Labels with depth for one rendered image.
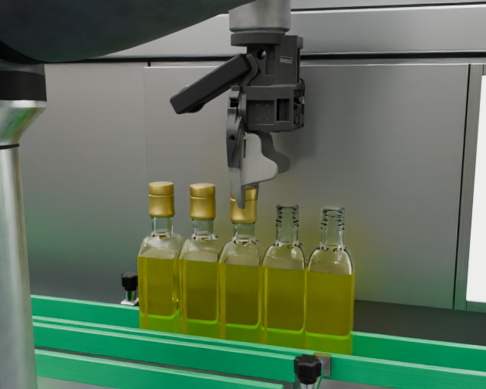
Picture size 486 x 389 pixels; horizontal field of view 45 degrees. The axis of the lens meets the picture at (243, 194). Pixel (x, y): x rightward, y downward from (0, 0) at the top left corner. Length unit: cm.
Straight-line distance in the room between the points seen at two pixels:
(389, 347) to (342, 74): 38
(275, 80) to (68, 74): 43
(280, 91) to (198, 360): 35
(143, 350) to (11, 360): 49
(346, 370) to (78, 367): 33
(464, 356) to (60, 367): 51
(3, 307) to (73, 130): 74
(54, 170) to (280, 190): 41
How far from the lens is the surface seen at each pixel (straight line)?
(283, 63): 72
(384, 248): 87
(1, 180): 30
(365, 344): 82
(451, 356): 82
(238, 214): 75
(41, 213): 109
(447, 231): 86
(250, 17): 71
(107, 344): 83
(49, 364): 79
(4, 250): 31
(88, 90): 101
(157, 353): 80
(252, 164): 71
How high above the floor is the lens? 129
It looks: 10 degrees down
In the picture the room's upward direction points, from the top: straight up
